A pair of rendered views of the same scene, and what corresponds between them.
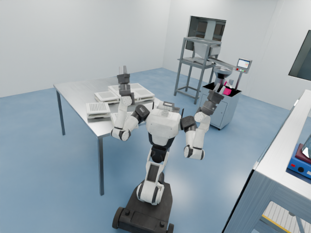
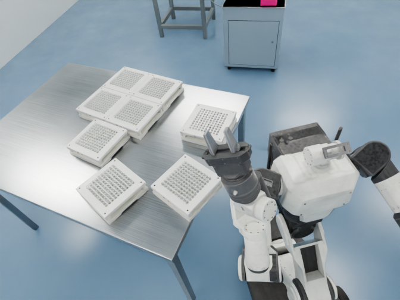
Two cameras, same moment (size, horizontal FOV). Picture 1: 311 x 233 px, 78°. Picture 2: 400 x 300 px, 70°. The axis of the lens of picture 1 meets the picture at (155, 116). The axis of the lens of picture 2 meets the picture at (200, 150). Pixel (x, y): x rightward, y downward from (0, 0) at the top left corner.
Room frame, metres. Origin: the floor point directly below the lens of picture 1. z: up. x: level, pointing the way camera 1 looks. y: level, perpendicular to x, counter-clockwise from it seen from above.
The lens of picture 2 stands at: (0.97, 0.47, 2.06)
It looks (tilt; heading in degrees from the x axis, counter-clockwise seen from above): 49 degrees down; 343
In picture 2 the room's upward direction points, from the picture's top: 9 degrees counter-clockwise
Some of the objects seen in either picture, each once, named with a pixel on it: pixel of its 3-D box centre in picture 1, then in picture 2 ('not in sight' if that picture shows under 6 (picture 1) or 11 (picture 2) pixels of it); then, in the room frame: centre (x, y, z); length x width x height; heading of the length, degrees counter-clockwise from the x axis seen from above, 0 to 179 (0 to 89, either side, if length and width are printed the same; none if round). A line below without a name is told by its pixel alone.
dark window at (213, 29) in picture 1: (204, 36); not in sight; (6.92, -1.27, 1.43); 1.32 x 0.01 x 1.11; 52
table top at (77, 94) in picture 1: (112, 98); (104, 131); (2.37, 0.62, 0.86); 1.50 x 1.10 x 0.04; 43
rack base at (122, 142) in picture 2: (106, 99); (100, 144); (2.24, 0.66, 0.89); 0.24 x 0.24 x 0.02; 37
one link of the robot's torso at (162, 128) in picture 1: (164, 125); (304, 175); (1.44, -0.09, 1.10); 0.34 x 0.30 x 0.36; 78
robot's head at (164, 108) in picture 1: (165, 107); (322, 155); (1.38, -0.07, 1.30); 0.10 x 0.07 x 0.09; 78
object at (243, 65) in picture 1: (239, 75); not in sight; (3.68, -1.50, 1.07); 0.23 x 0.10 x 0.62; 52
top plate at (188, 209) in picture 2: (124, 118); (186, 183); (1.73, 0.32, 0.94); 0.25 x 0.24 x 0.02; 115
